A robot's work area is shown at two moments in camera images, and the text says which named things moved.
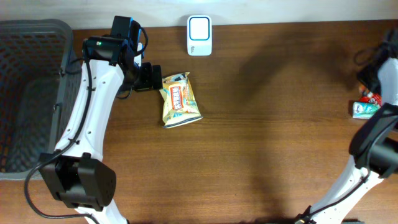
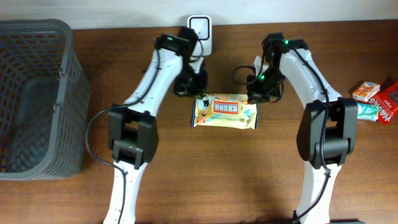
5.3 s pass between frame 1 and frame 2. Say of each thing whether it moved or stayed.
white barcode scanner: stayed
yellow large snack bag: moved
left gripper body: moved
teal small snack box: stayed
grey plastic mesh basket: stayed
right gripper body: moved
